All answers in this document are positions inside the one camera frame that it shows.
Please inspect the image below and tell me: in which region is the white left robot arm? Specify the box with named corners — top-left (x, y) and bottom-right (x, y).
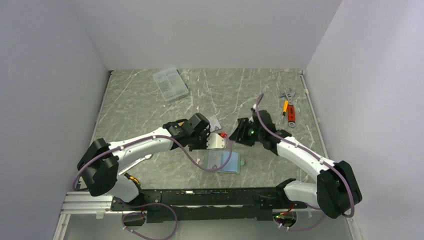
top-left (77, 113), bottom-right (210, 210)

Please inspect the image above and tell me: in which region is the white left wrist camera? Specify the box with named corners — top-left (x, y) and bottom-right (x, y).
top-left (206, 133), bottom-right (227, 150)

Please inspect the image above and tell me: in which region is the red adjustable wrench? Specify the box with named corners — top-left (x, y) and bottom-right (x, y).
top-left (280, 88), bottom-right (296, 128)

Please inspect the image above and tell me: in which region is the orange small screwdriver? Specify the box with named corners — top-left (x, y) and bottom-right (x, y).
top-left (282, 100), bottom-right (289, 117)

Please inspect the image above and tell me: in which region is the aluminium frame rail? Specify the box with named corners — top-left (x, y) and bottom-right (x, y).
top-left (52, 191), bottom-right (113, 240)

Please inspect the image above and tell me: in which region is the clear plastic organizer box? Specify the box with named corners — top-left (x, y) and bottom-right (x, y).
top-left (152, 68), bottom-right (189, 102)

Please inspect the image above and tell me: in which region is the silver open-end wrench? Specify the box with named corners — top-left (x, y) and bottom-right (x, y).
top-left (118, 154), bottom-right (153, 175)

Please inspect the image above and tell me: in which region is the yellow black screwdriver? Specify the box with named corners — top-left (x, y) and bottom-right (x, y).
top-left (128, 175), bottom-right (140, 185)

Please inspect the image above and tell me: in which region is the green card holder wallet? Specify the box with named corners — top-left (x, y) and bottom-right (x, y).
top-left (205, 149), bottom-right (245, 174)

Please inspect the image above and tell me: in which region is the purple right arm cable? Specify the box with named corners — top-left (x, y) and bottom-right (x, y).
top-left (254, 93), bottom-right (356, 232)

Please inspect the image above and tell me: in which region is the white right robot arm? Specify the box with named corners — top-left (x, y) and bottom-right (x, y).
top-left (229, 110), bottom-right (363, 219)

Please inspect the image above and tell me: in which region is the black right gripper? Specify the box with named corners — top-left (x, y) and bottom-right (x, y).
top-left (228, 117), bottom-right (264, 147)

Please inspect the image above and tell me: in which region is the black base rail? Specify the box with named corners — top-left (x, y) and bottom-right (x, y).
top-left (110, 187), bottom-right (307, 223)

